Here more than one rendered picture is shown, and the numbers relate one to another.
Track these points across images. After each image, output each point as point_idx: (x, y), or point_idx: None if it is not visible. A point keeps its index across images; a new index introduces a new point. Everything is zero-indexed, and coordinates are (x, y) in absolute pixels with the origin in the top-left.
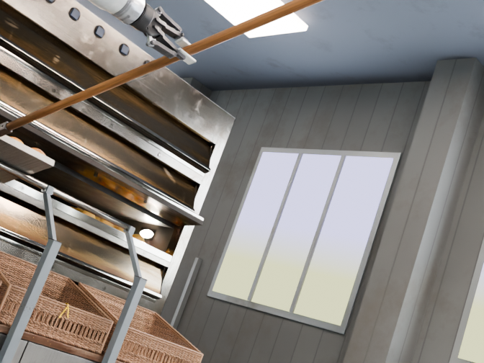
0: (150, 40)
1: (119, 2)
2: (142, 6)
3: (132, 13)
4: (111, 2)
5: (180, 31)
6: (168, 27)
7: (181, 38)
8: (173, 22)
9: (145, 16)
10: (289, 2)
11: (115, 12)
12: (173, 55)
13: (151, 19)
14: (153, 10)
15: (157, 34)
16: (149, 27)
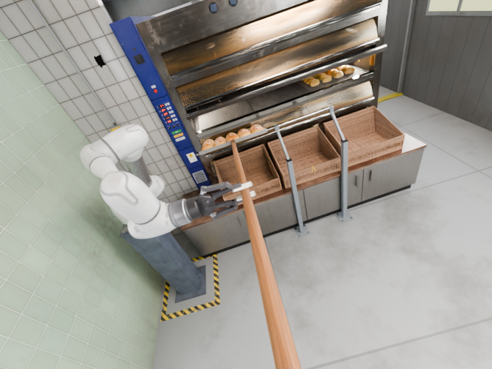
0: (212, 217)
1: (171, 229)
2: (185, 219)
3: (184, 224)
4: (168, 232)
5: (229, 184)
6: (217, 195)
7: (233, 191)
8: (218, 187)
9: (194, 217)
10: (255, 266)
11: None
12: (235, 209)
13: (199, 214)
14: (195, 207)
15: (214, 209)
16: (204, 211)
